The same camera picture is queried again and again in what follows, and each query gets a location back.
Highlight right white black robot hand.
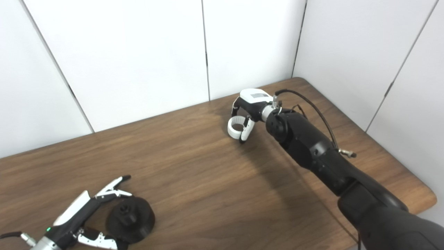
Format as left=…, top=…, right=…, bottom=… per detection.
left=231, top=88, right=279, bottom=144

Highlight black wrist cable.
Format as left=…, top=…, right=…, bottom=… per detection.
left=272, top=89, right=357, bottom=159
left=0, top=231, right=37, bottom=247

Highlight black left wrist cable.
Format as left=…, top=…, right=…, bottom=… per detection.
left=0, top=231, right=37, bottom=247

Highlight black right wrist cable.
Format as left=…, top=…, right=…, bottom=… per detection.
left=272, top=89, right=357, bottom=159

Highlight white toothed ring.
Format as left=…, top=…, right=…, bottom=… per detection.
left=227, top=116, right=248, bottom=140

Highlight thin right arm wires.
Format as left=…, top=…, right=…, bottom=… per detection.
left=291, top=104, right=308, bottom=119

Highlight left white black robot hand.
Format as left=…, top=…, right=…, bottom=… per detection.
left=31, top=175, right=133, bottom=250

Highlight round black stepped part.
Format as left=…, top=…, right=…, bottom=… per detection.
left=106, top=197, right=155, bottom=243

